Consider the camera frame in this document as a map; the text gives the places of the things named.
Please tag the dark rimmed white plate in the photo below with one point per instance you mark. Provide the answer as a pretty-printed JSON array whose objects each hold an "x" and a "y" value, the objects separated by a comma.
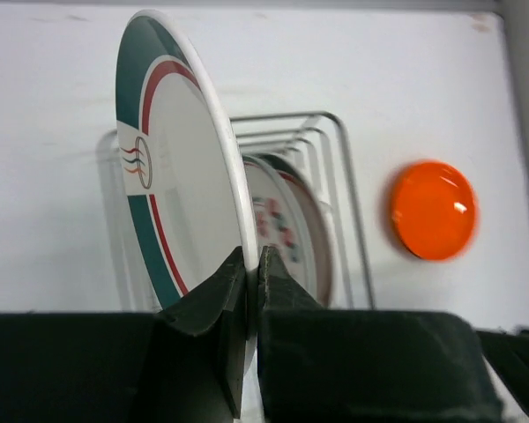
[{"x": 319, "y": 234}]

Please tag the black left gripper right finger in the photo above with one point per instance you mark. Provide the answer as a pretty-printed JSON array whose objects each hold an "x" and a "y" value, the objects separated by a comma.
[{"x": 316, "y": 364}]

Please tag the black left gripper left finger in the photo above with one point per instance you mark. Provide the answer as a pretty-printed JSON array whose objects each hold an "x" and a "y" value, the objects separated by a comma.
[{"x": 182, "y": 364}]

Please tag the orange plate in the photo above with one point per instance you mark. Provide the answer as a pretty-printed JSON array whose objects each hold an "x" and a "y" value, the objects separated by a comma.
[{"x": 433, "y": 210}]

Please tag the white floral plate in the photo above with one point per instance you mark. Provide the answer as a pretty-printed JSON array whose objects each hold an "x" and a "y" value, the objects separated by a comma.
[{"x": 280, "y": 222}]

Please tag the teal rimmed plate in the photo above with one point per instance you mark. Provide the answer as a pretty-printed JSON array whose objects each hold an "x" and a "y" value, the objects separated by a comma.
[{"x": 183, "y": 173}]

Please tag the wire dish rack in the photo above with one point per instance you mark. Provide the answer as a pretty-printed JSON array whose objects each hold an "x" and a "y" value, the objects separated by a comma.
[{"x": 311, "y": 145}]

